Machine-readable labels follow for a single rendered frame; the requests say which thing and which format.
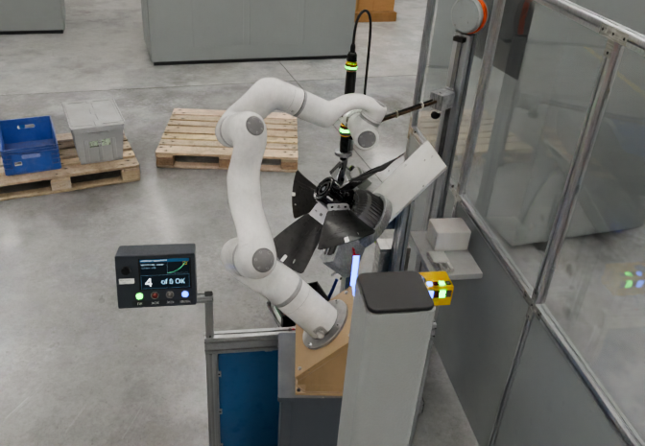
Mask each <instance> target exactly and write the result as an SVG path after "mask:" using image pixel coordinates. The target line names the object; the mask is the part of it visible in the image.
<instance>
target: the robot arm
mask: <svg viewBox="0 0 645 446"><path fill-rule="evenodd" d="M276 109H277V110H280V111H282V112H285V113H287V114H289V115H292V116H294V117H297V118H299V119H301V120H303V121H306V122H308V123H311V124H313V125H316V126H318V127H321V128H329V127H330V126H332V125H333V124H334V123H335V122H336V121H337V120H338V119H340V121H341V122H342V123H343V124H344V125H345V127H347V129H348V131H349V133H350V135H351V137H352V139H353V141H354V143H355V145H356V146H357V147H358V148H359V149H361V150H369V149H372V148H373V147H374V146H375V145H376V144H377V142H378V140H379V134H378V132H377V129H378V127H379V125H380V123H381V122H382V120H383V119H384V117H385V115H386V113H387V108H386V106H385V105H384V104H383V103H381V102H380V101H377V100H376V99H374V98H372V97H370V96H367V95H364V94H360V93H349V94H346V95H343V96H340V97H338V98H336V99H334V100H331V101H327V100H325V99H322V98H320V97H318V96H316V95H314V94H312V93H309V92H307V91H305V90H303V89H301V88H298V87H296V86H294V85H292V84H289V83H287V82H285V81H282V80H280V79H277V78H273V77H266V78H262V79H260V80H259V81H257V82H256V83H255V84H254V85H253V86H252V87H251V88H250V89H249V90H248V91H247V92H246V93H245V94H244V95H243V96H242V97H241V98H240V99H239V100H238V101H236V102H235V103H234V104H233V105H232V106H231V107H230V108H229V109H228V110H227V111H226V112H225V113H224V114H223V115H222V117H221V118H220V120H219V121H218V123H217V125H216V128H215V135H216V138H217V140H218V141H219V142H220V143H221V144H222V145H223V146H225V147H229V148H233V151H232V156H231V159H230V163H229V167H228V171H227V195H228V203H229V208H230V212H231V216H232V218H233V221H234V224H235V227H236V231H237V236H238V237H236V238H233V239H230V240H229V241H227V242H226V243H225V244H224V246H223V248H222V250H221V261H222V264H223V266H224V267H225V269H226V270H227V271H228V272H229V273H230V274H231V275H232V276H234V277H235V278H236V279H238V280H239V281H241V282H242V283H244V284H245V285H247V286H248V287H250V288H251V289H253V290H254V291H256V292H258V293H260V294H261V295H263V296H264V297H266V298H267V299H268V300H269V301H270V302H272V303H273V304H274V305H275V306H276V308H278V309H279V310H280V311H281V312H282V313H284V314H285V315H286V316H287V317H288V318H290V319H291V320H292V321H293V322H294V323H296V324H297V325H298V326H299V327H300V328H301V329H303V330H304V331H303V336H302V339H303V343H304V345H305V346H306V347H308V348H309V349H312V350H316V349H320V348H323V347H325V346H326V345H328V344H329V343H331V342H332V341H333V340H334V339H335V338H336V337H337V336H338V335H339V333H340V332H341V331H342V329H343V327H344V326H345V324H346V320H347V315H348V307H347V305H346V304H345V302H344V301H343V300H341V299H334V300H330V301H328V302H327V301H326V300H325V299H324V298H323V297H322V296H321V295H320V294H318V293H317V292H316V291H315V290H314V289H313V288H312V287H310V286H309V285H308V284H307V283H306V282H305V281H304V280H303V279H302V278H300V277H299V276H298V275H297V274H296V273H295V272H294V271H292V270H291V269H290V268H288V267H287V266H285V265H284V264H282V263H280V262H279V261H277V260H276V249H275V242H274V239H273V236H272V233H271V230H270V228H269V226H268V223H267V220H266V217H265V214H264V210H263V206H262V200H261V189H260V168H261V162H262V158H263V155H264V152H265V149H266V145H267V128H266V124H265V122H264V119H265V118H266V117H267V116H268V115H270V114H271V113H272V112H273V111H274V110H276Z"/></svg>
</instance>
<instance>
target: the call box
mask: <svg viewBox="0 0 645 446"><path fill-rule="evenodd" d="M419 274H420V275H422V276H423V277H424V283H425V285H426V287H427V289H428V291H429V292H431V291H449V290H451V291H452V293H451V297H436V298H432V299H433V301H434V305H435V306H438V305H450V302H451V298H452V294H453V290H454V286H453V284H452V282H451V280H450V279H449V277H448V275H447V273H446V271H429V272H419ZM436 281H437V282H438V283H439V281H443V282H444V285H440V283H439V286H434V284H433V282H436ZM445 281H450V283H451V285H446V284H445ZM427 282H432V284H433V286H428V285H427Z"/></svg>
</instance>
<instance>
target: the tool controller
mask: <svg viewBox="0 0 645 446"><path fill-rule="evenodd" d="M114 262H115V274H116V288H117V301H118V308H119V309H125V308H143V307H162V306H180V305H196V304H197V292H198V290H197V263H196V245H195V244H169V245H141V246H119V247H118V250H117V252H116V254H115V257H114ZM140 275H155V276H156V289H147V290H141V279H140ZM184 290H186V291H188V292H189V295H188V296H187V297H182V296H181V292H182V291H184ZM169 291H172V292H173V293H174V296H173V297H172V298H168V297H167V296H166V293H167V292H169ZM152 292H158V294H159V297H158V298H157V299H152V298H151V293H152ZM137 293H143V294H144V297H143V298H142V299H141V300H138V299H136V297H135V295H136V294H137Z"/></svg>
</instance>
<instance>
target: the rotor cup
mask: <svg viewBox="0 0 645 446"><path fill-rule="evenodd" d="M335 181H336V182H337V183H338V184H339V185H340V186H342V184H341V183H340V182H339V181H337V180H336V179H335V178H333V177H332V176H329V177H327V178H325V179H323V180H322V181H321V182H320V183H319V185H318V186H317V188H316V190H315V193H314V199H315V200H316V201H317V202H319V203H320V204H321V205H322V206H324V207H325V208H326V209H327V206H326V205H327V204H329V203H347V204H348V206H349V208H350V209H351V208H352V207H353V205H354V203H355V201H356V192H355V191H354V190H353V189H352V190H341V191H340V189H341V188H339V187H340V186H339V185H338V184H336V183H335ZM324 186H325V189H324V190H322V188H323V187H324ZM327 196H329V197H330V198H332V199H333V200H330V199H329V198H327Z"/></svg>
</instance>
